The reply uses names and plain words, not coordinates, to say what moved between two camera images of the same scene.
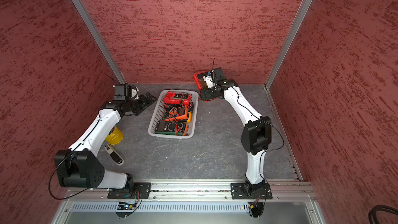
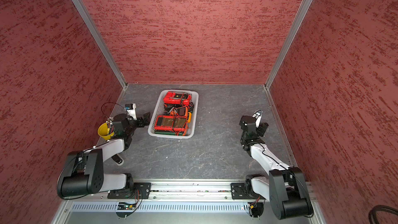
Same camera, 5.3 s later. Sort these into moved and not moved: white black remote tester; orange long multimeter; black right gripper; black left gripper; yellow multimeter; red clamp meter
Moved: black right gripper; black left gripper
Not moved: orange long multimeter; yellow multimeter; white black remote tester; red clamp meter
